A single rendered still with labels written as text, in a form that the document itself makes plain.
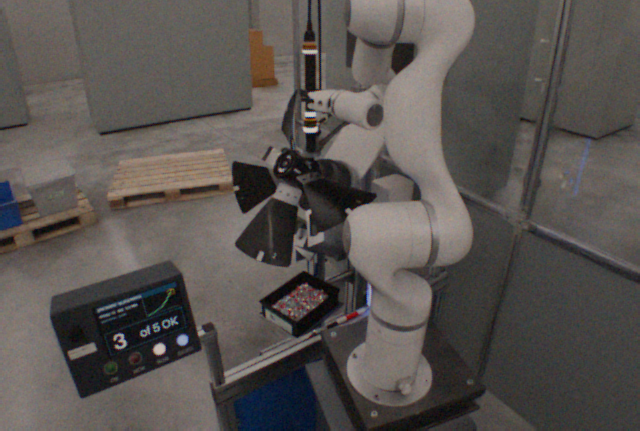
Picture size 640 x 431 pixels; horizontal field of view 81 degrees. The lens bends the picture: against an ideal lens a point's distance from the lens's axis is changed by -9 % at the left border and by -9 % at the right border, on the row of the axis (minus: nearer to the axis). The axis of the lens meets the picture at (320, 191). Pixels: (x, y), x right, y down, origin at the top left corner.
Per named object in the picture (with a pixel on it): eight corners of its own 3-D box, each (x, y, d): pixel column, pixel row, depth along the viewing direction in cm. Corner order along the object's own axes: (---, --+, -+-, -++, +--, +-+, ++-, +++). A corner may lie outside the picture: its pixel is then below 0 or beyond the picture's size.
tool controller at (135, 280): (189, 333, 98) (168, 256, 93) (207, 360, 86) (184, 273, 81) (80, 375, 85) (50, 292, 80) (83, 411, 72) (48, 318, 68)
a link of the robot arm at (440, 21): (375, 259, 79) (452, 254, 81) (393, 278, 67) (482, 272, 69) (374, -4, 74) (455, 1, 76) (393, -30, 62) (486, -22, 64)
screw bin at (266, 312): (303, 285, 149) (303, 269, 146) (340, 304, 139) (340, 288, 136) (260, 316, 134) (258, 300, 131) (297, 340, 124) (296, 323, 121)
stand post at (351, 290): (348, 346, 226) (357, 153, 177) (358, 356, 219) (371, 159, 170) (342, 349, 224) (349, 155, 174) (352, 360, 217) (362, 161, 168)
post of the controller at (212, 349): (221, 375, 106) (211, 320, 97) (226, 382, 103) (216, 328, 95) (211, 379, 104) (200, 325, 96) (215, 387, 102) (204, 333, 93)
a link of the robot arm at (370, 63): (400, 7, 96) (375, 93, 122) (350, 27, 90) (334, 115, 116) (426, 28, 93) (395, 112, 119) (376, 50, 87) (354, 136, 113)
